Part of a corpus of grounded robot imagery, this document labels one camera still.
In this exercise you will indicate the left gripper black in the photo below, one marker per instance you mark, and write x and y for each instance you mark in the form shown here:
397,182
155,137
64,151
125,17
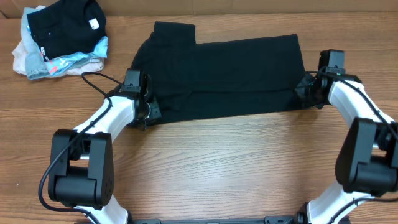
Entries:
152,112

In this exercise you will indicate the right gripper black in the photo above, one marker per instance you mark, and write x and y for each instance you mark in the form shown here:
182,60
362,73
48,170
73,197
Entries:
305,92

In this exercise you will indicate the black t-shirt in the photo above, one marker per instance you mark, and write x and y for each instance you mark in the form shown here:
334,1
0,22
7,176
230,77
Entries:
212,80

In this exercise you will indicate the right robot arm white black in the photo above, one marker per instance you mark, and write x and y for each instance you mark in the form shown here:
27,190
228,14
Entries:
366,167

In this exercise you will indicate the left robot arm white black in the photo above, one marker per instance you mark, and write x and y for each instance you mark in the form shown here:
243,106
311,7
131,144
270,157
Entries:
80,176

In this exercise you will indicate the light blue printed garment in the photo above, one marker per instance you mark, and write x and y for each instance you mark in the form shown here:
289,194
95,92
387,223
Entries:
78,63

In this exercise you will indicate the folded black shirt on pile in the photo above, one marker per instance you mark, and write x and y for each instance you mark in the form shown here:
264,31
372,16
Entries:
67,27

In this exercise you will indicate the grey denim garment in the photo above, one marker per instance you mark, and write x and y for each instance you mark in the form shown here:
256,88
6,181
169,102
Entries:
32,62

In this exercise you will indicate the pale pink garment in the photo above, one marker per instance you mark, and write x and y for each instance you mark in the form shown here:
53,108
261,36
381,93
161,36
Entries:
18,56

